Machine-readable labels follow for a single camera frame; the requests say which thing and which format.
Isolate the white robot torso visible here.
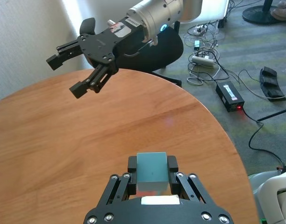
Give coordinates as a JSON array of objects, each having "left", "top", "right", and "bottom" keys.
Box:
[{"left": 247, "top": 166, "right": 286, "bottom": 224}]

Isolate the black straight floor bar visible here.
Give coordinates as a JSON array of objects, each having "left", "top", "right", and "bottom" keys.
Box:
[{"left": 257, "top": 108, "right": 286, "bottom": 122}]

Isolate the white panel board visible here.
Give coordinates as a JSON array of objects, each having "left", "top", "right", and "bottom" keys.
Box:
[{"left": 199, "top": 0, "right": 230, "bottom": 29}]

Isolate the black adapter power cable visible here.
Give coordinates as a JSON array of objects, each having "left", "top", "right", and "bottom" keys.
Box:
[{"left": 241, "top": 109, "right": 286, "bottom": 169}]

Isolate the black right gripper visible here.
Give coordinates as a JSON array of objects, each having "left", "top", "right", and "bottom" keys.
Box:
[{"left": 46, "top": 17, "right": 149, "bottom": 100}]

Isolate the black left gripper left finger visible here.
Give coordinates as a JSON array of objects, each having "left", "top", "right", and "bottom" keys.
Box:
[{"left": 97, "top": 155, "right": 138, "bottom": 207}]

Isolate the grey floor cable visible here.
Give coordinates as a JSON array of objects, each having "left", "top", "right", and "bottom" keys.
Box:
[{"left": 237, "top": 68, "right": 269, "bottom": 101}]

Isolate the white tangled cable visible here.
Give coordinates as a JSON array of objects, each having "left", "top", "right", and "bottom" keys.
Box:
[{"left": 184, "top": 21, "right": 230, "bottom": 86}]

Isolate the black round stand base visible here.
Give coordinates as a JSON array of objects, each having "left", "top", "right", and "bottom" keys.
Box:
[{"left": 242, "top": 0, "right": 282, "bottom": 25}]

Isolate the light blue cube block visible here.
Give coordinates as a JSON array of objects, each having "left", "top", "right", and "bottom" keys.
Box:
[{"left": 136, "top": 151, "right": 169, "bottom": 192}]

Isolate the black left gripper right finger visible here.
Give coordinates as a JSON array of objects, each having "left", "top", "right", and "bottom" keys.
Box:
[{"left": 167, "top": 155, "right": 215, "bottom": 207}]

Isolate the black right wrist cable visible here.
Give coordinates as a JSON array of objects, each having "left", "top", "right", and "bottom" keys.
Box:
[{"left": 123, "top": 41, "right": 156, "bottom": 58}]

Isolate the black power adapter box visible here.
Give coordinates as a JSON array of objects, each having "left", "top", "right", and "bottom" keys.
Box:
[{"left": 215, "top": 81, "right": 245, "bottom": 113}]

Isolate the brown shoe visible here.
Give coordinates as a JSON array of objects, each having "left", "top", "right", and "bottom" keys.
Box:
[{"left": 271, "top": 0, "right": 286, "bottom": 23}]

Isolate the white power strip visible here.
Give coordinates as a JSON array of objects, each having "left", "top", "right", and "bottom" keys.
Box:
[{"left": 192, "top": 56, "right": 215, "bottom": 68}]

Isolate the black foot pedal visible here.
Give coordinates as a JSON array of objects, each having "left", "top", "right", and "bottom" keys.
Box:
[{"left": 259, "top": 66, "right": 286, "bottom": 101}]

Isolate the black office chair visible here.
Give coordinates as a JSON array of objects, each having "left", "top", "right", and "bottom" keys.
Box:
[{"left": 79, "top": 17, "right": 185, "bottom": 87}]

